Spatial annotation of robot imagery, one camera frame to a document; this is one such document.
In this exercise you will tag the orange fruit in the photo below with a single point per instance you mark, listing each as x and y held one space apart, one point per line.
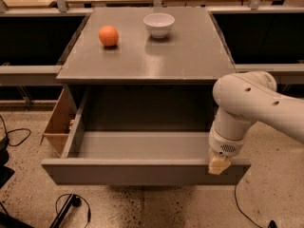
108 36

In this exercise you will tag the white ceramic bowl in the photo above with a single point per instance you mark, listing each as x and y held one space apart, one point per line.
159 24

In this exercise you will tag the brown cardboard box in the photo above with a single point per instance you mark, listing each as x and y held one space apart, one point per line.
59 123

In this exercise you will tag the grey drawer cabinet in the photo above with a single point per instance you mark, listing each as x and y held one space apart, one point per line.
138 83

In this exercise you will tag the grey top drawer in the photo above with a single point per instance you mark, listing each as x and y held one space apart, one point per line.
140 135

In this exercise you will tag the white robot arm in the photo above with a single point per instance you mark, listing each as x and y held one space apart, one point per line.
243 99

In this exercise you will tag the black tripod leg with cable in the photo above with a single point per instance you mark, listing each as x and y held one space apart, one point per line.
72 200

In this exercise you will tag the grey metal railing frame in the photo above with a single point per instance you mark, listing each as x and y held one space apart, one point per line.
28 73

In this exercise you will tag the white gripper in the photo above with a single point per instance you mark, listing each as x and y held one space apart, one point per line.
224 144

